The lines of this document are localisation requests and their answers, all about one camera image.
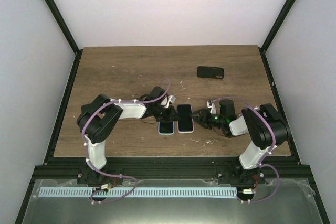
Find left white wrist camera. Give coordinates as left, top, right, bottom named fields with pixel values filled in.
left=161, top=95, right=176, bottom=108

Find light blue slotted cable duct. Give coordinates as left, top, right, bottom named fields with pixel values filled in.
left=38, top=187, right=237, bottom=199

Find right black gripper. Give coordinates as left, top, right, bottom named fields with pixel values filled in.
left=189, top=109, right=224, bottom=130

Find black aluminium frame rail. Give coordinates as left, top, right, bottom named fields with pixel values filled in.
left=33, top=156, right=312, bottom=184

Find light blue phone case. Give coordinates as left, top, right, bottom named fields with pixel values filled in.
left=157, top=120, right=175, bottom=136

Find left black frame post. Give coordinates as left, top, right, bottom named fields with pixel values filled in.
left=28, top=0, right=80, bottom=55

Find right black frame post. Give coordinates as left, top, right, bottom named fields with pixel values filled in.
left=261, top=0, right=312, bottom=51

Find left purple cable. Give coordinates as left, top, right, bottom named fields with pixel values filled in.
left=81, top=78, right=172, bottom=205

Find black phone case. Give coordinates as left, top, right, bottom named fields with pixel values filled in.
left=196, top=66, right=225, bottom=79

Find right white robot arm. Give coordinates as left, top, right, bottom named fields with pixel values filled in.
left=188, top=97, right=291, bottom=184

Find black frame post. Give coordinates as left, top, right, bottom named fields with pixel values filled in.
left=28, top=0, right=80, bottom=55
left=261, top=0, right=312, bottom=51

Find white phone case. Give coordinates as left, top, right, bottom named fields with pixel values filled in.
left=177, top=104, right=195, bottom=134

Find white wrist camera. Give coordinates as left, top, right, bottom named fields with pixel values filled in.
left=161, top=95, right=176, bottom=108
left=206, top=100, right=216, bottom=114

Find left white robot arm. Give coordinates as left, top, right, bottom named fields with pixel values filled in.
left=77, top=86, right=178, bottom=184

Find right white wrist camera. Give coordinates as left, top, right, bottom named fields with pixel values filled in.
left=206, top=100, right=216, bottom=114

